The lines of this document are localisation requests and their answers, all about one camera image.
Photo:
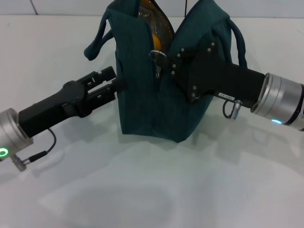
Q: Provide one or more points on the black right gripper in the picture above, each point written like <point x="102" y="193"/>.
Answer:
<point x="225" y="76"/>

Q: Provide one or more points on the dark teal insulated lunch bag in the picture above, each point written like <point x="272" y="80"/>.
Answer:
<point x="142" y="107"/>

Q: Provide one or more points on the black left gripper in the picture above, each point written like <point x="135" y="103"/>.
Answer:
<point x="52" y="109"/>

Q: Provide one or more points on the orange yellow pear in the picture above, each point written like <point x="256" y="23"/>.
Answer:
<point x="156" y="42"/>

